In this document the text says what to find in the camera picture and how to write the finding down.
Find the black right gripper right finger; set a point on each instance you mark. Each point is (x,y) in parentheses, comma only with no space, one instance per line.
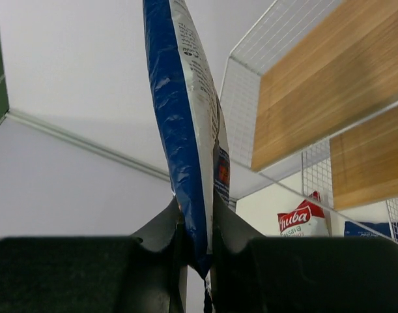
(255,273)

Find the blue Burts spicy chilli bag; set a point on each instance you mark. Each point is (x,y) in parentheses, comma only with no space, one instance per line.
(190,122)

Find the red Chuba bag at back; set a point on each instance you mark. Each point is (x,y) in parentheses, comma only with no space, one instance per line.
(307,220)

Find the blue Burts sea salt bag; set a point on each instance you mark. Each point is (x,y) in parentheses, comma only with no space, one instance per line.
(367,229)

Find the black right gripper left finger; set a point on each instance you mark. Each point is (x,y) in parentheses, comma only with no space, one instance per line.
(141,272)

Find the white wire wooden shelf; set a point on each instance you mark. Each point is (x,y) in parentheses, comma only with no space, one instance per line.
(310,95)

